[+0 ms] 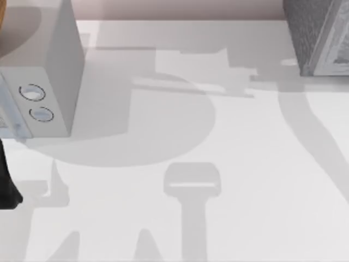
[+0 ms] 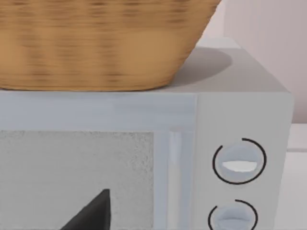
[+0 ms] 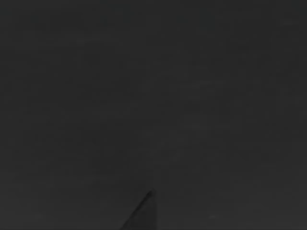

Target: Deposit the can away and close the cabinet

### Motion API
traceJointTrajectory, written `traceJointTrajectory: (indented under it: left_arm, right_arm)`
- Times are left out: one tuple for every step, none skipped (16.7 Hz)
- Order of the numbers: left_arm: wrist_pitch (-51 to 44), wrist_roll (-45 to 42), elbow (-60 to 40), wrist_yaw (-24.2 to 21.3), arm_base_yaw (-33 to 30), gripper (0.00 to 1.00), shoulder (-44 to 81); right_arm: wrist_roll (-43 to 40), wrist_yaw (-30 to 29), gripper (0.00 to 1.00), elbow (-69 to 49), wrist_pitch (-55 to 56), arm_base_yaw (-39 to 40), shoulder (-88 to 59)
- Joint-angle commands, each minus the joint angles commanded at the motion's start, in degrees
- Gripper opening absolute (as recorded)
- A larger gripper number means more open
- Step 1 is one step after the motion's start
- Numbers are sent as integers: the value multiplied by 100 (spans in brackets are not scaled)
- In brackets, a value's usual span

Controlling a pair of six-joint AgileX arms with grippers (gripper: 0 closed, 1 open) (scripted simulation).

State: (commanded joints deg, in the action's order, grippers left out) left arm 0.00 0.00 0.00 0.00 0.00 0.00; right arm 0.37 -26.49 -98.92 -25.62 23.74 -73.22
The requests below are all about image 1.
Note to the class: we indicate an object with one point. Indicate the round microwave knob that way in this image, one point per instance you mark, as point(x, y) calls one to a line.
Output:
point(32, 92)
point(41, 114)

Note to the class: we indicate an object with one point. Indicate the pale microwave oven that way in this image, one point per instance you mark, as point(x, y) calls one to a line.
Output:
point(57, 54)

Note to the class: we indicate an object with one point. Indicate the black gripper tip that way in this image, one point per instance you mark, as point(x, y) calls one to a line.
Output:
point(7, 188)

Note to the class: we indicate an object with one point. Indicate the wooden cupboard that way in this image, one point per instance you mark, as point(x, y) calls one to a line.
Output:
point(1, 13)

